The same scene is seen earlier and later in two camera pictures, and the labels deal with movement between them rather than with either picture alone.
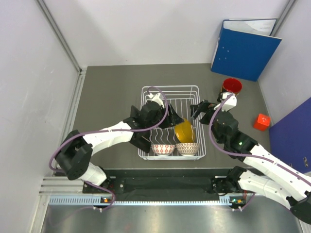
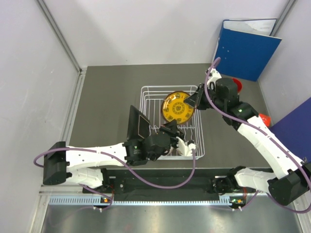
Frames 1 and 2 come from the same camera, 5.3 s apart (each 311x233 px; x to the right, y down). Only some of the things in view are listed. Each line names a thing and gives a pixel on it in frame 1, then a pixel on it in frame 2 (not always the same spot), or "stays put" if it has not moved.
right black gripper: [204, 107] to [196, 99]
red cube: [263, 123] stays put
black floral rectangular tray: [141, 139] stays put
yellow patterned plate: [184, 132] to [174, 108]
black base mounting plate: [159, 181] stays put
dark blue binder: [290, 137] stays put
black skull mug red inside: [232, 85] stays put
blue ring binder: [245, 47] stays put
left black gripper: [173, 118] to [171, 128]
